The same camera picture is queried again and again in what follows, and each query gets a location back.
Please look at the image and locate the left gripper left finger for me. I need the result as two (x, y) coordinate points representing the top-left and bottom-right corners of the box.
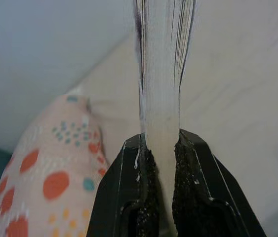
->
(86, 133), (160, 237)

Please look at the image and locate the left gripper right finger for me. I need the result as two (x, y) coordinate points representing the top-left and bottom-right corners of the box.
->
(172, 128), (268, 237)

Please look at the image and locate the pink pillow with orange spots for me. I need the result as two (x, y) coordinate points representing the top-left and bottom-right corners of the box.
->
(0, 92), (110, 237)

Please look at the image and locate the white book with blue letters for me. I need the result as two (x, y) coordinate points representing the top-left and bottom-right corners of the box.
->
(132, 0), (199, 237)

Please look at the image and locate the mattress with cream sheet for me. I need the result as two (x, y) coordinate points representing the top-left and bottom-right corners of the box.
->
(66, 0), (278, 223)

